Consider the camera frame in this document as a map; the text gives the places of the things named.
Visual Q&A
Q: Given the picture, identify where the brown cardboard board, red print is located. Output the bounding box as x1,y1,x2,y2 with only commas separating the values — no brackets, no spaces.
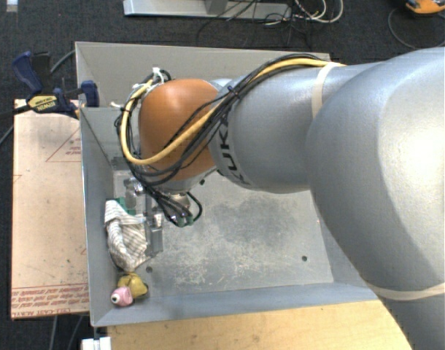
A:
10,98,90,320

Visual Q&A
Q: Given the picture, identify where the white striped cloth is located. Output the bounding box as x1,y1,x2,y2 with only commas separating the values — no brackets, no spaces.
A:
104,199,151,272

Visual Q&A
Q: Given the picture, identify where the yellow soft toy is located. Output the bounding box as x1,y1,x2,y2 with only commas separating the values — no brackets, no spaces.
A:
116,271,150,300

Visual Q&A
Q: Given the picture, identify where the green block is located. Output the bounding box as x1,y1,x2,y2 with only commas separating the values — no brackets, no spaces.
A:
115,196,137,213

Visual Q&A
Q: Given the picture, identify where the grey metal bin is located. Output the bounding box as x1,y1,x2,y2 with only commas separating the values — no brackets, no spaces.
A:
74,41,379,328

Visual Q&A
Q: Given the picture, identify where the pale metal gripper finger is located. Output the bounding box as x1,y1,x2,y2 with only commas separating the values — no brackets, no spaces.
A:
144,212,165,257
123,178,139,211

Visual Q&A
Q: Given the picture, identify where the pink toy with eye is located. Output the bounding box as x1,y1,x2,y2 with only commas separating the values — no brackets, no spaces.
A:
110,287,134,308

